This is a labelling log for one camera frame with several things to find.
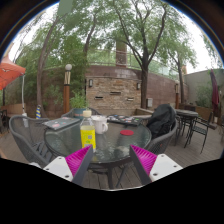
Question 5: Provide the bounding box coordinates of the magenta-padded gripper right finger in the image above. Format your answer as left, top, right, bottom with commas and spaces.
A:
129, 143, 184, 186

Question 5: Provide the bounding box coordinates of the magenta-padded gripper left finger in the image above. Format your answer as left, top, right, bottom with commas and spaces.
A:
29, 144, 95, 186

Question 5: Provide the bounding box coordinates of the clear bottle with yellow label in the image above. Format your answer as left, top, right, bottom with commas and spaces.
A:
79, 109, 97, 153

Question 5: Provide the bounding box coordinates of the grey wicker chair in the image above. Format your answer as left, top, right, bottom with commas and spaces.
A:
146, 118, 179, 156
8, 114, 54, 168
61, 107, 101, 120

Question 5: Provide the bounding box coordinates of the flat round red coaster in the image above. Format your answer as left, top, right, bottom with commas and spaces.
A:
119, 129, 135, 137

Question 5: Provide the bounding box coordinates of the grey laptop with stickers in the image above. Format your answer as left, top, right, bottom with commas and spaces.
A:
42, 116, 82, 131

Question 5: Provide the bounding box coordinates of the black backpack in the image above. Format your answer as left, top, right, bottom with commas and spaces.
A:
146, 103, 177, 140

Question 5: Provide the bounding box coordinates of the black laptop with stickers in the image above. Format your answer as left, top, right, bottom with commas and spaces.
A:
107, 114, 144, 128

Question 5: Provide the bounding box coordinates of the green plant in blue pot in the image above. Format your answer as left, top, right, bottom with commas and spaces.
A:
69, 89, 90, 119

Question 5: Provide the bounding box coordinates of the round dark patio table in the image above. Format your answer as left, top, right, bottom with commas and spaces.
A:
174, 109, 200, 148

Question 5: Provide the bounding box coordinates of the black metal chair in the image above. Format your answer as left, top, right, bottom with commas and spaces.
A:
184, 113, 214, 154

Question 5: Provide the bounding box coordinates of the dark-trunked tree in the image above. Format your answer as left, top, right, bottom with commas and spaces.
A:
109, 0, 201, 109

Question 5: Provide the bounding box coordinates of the closed maroon parasol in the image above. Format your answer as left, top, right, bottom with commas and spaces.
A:
209, 68, 221, 118

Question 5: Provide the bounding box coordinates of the orange parasol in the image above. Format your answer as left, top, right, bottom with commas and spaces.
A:
0, 54, 27, 91

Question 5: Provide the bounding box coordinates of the blue and yellow striped post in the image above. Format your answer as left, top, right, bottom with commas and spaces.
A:
35, 104, 42, 120

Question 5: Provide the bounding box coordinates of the wooden lamp post white globe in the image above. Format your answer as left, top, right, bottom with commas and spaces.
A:
62, 63, 73, 114

